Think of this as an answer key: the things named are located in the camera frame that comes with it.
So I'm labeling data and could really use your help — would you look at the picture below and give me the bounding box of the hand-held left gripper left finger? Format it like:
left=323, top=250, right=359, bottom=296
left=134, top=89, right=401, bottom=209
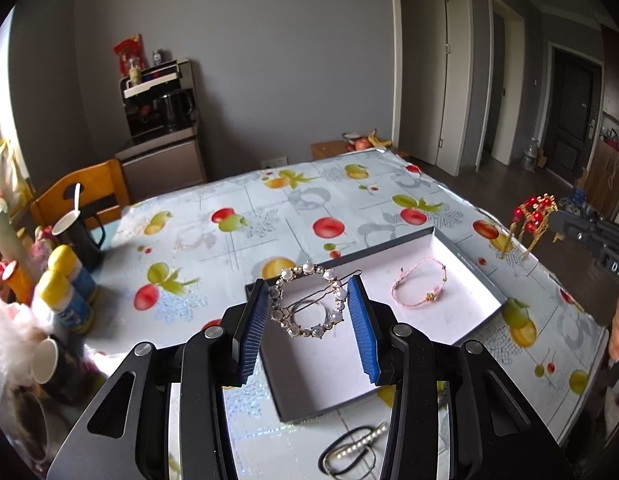
left=52, top=279, right=271, bottom=480

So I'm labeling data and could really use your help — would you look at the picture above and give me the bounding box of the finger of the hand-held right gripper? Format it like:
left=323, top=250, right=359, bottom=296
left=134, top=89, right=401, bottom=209
left=549, top=209, right=604, bottom=257

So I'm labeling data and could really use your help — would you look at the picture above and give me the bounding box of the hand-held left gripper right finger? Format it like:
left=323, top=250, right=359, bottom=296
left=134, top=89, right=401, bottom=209
left=346, top=276, right=576, bottom=480

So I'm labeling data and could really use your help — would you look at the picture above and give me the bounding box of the round pearl hair clip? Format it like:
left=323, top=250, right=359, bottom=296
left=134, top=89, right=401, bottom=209
left=268, top=261, right=363, bottom=341

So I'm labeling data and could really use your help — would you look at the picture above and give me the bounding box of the shallow grey box white inside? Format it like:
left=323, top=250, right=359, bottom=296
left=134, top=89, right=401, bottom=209
left=244, top=226, right=508, bottom=424

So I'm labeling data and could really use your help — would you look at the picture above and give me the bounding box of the red and gold hair ornament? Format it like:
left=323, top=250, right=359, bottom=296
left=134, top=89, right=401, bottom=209
left=508, top=195, right=559, bottom=262

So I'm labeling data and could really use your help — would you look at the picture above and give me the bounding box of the clear water jug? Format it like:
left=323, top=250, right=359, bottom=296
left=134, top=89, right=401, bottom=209
left=521, top=137, right=541, bottom=169

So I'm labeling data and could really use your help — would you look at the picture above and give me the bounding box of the fruit print tablecloth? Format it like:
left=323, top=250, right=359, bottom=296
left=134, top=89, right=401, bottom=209
left=82, top=147, right=611, bottom=480

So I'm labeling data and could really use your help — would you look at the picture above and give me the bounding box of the straight pearl hair clip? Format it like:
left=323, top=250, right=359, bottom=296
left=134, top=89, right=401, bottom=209
left=323, top=422, right=389, bottom=462

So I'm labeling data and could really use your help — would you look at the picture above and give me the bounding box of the dark entry door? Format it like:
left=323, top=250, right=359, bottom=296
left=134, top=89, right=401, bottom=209
left=543, top=45, right=603, bottom=187

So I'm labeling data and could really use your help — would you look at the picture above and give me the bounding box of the small wooden side table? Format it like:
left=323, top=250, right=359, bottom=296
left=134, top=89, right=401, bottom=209
left=311, top=139, right=396, bottom=162

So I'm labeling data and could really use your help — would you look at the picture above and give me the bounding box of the black mug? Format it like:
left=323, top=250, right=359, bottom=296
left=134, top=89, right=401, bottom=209
left=51, top=210, right=106, bottom=272

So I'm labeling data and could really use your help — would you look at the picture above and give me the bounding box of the yellow cap blue bottle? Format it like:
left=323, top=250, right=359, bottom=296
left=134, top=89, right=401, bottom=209
left=32, top=270, right=93, bottom=337
left=48, top=244, right=98, bottom=307

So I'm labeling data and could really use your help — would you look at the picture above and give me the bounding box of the grey water dispenser cabinet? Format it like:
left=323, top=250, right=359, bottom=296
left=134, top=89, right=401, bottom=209
left=114, top=57, right=208, bottom=202

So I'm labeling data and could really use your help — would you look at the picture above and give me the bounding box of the white paper cup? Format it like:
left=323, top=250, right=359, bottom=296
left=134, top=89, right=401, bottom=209
left=31, top=337, right=58, bottom=386

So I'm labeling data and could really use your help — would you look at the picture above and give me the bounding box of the wooden chair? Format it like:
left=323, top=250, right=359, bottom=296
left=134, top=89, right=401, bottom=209
left=31, top=159, right=133, bottom=242

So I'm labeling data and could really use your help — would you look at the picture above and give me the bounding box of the white spoon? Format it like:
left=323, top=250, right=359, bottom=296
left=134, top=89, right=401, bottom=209
left=68, top=182, right=83, bottom=222

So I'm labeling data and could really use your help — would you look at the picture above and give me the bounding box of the black kettle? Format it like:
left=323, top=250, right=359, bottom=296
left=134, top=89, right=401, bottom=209
left=160, top=89, right=196, bottom=130

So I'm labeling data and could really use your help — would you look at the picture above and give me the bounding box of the orange round container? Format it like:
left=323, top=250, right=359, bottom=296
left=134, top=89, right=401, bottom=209
left=1, top=262, right=36, bottom=307

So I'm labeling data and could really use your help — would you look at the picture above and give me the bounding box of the dark bowl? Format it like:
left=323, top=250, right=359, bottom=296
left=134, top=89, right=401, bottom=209
left=6, top=389, right=51, bottom=467

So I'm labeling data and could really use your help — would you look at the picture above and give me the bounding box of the white fluffy plush toy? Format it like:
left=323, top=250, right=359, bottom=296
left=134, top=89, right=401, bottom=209
left=0, top=287, right=52, bottom=396

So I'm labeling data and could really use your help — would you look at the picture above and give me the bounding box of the red packet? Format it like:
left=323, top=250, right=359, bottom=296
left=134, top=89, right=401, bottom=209
left=113, top=34, right=143, bottom=77

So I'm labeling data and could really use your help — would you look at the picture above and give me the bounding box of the pink string bracelet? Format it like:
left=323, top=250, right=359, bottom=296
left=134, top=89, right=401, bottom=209
left=391, top=258, right=451, bottom=307

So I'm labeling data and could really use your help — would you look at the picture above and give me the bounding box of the black hair tie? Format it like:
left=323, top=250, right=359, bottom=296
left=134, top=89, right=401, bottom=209
left=317, top=425, right=379, bottom=476

